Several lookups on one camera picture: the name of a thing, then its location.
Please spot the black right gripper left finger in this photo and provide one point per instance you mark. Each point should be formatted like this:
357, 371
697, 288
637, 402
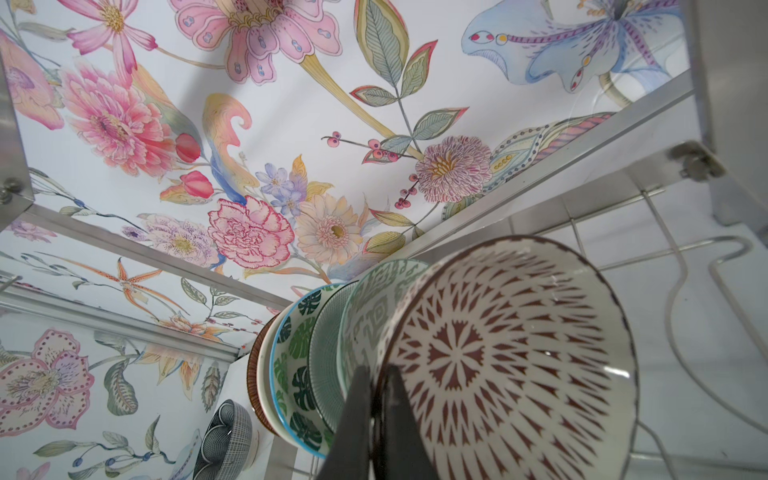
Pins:
349, 455

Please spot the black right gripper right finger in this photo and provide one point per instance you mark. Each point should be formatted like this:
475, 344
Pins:
400, 452

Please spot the green leaf pattern bowl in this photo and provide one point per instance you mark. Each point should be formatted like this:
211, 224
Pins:
290, 374

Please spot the pale green bowl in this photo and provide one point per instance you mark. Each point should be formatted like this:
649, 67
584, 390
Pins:
323, 352

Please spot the grey striped bowl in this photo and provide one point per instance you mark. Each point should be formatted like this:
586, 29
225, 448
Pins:
252, 377

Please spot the white bowl orange outside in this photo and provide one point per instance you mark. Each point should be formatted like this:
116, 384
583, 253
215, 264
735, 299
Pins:
264, 388

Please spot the white lattice pattern bowl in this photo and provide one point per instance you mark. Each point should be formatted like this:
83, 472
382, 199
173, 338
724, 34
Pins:
518, 362

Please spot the green geometric pattern bowl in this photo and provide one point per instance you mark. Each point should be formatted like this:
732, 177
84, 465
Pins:
367, 311

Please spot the black patterned bowl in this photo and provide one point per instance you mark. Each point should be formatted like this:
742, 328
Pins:
226, 444

